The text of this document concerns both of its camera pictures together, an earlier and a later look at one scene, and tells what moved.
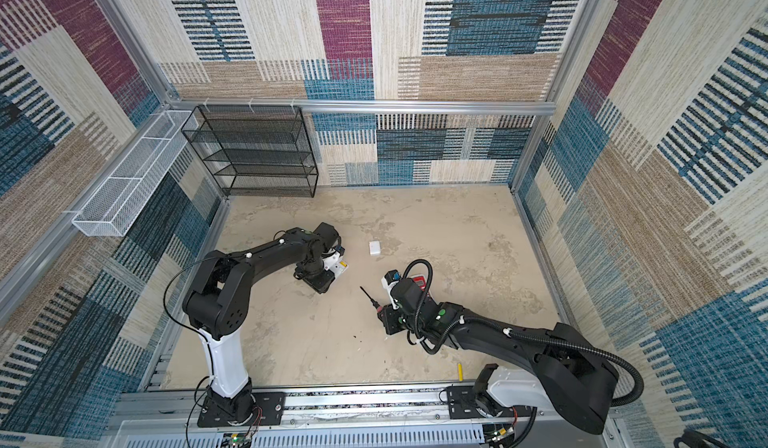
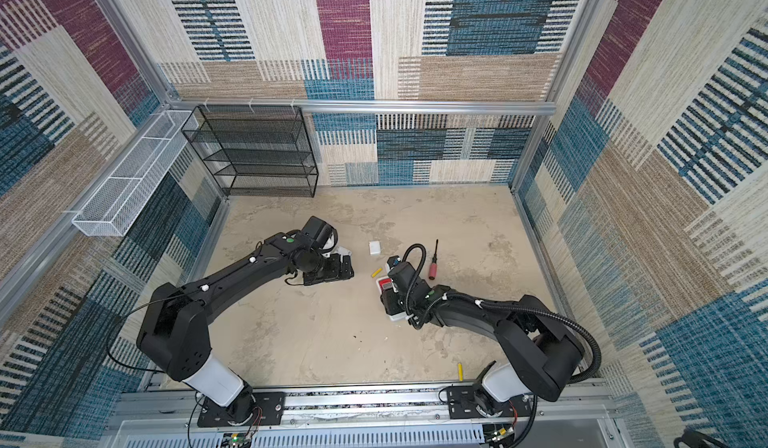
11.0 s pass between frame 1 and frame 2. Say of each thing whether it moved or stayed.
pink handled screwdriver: moved
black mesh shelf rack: stayed
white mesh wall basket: stayed
